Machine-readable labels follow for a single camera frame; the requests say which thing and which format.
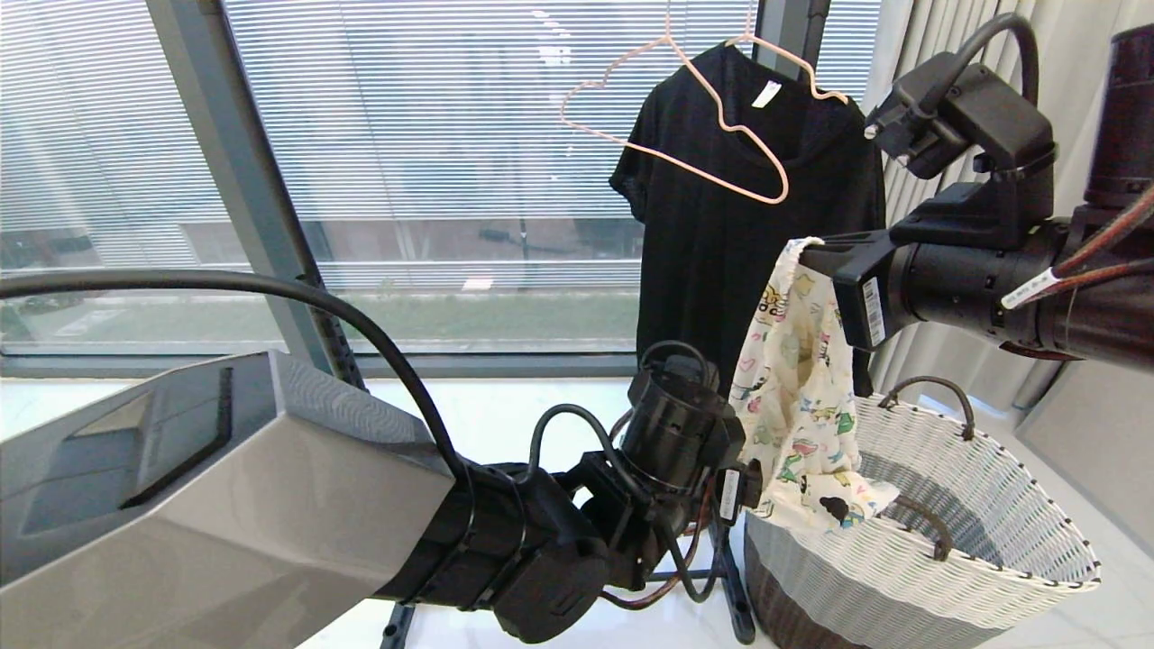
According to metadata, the black clothes rack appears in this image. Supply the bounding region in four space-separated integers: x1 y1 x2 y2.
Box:
307 0 832 649

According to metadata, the window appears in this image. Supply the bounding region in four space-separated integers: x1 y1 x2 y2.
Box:
0 0 884 379

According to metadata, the pink clothes hanger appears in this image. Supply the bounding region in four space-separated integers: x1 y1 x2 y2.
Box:
726 9 850 105
559 14 792 206

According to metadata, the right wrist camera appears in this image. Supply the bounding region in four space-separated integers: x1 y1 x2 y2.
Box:
864 50 1058 249

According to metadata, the beige curtain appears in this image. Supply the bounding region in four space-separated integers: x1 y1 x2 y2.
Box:
865 0 1154 416

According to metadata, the cream printed garment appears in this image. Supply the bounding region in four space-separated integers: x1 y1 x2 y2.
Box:
728 236 902 535

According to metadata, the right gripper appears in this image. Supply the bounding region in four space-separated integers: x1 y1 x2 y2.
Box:
834 225 1078 352

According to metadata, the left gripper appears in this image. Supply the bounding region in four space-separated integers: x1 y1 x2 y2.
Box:
712 460 765 526

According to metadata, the white laundry basket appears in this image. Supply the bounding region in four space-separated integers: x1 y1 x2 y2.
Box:
744 377 1103 649

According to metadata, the black garment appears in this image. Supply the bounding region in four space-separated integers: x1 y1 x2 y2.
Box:
609 41 889 398

